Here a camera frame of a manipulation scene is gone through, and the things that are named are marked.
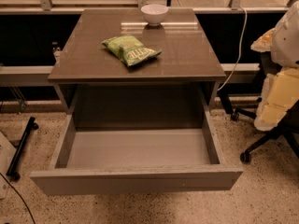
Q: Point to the foam-padded gripper body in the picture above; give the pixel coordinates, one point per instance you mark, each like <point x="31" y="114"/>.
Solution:
<point x="287" y="42"/>

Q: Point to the grey top drawer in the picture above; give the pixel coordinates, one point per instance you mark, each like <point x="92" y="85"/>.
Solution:
<point x="137" y="139"/>

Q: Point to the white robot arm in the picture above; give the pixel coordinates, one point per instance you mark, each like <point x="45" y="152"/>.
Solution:
<point x="290" y="20"/>

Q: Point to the black office chair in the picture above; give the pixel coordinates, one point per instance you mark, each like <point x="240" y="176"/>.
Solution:
<point x="287" y="127"/>

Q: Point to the white ceramic bowl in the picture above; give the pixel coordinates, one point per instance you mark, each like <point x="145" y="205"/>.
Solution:
<point x="154" y="14"/>

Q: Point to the green chip bag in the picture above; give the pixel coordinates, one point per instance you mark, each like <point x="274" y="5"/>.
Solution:
<point x="129" y="50"/>

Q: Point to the black wheeled stand leg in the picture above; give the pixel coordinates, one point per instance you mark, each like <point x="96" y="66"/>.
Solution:
<point x="12" y="168"/>

